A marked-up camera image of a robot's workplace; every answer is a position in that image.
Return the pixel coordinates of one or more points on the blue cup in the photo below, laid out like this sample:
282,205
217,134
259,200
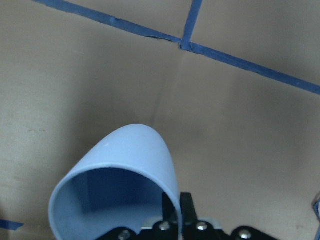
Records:
118,183

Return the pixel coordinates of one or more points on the brown paper table cover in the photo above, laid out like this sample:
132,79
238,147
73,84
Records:
246,146

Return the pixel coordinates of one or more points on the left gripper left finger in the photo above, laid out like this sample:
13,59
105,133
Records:
169,213

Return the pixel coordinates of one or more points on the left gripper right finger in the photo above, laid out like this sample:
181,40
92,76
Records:
188,211

